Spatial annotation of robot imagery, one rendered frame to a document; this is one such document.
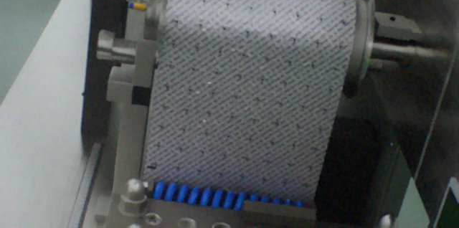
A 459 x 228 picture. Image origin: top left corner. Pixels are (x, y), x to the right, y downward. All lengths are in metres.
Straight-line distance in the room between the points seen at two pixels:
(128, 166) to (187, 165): 0.13
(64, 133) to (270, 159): 0.49
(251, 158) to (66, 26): 0.91
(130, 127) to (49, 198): 0.20
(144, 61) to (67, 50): 0.69
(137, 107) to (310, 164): 0.26
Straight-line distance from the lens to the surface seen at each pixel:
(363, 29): 0.97
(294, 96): 0.98
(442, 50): 0.92
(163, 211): 0.99
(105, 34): 1.05
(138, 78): 1.05
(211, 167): 1.03
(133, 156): 1.12
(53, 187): 1.25
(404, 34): 1.01
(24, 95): 1.51
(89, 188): 1.25
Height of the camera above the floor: 1.60
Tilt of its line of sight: 26 degrees down
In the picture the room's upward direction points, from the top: 11 degrees clockwise
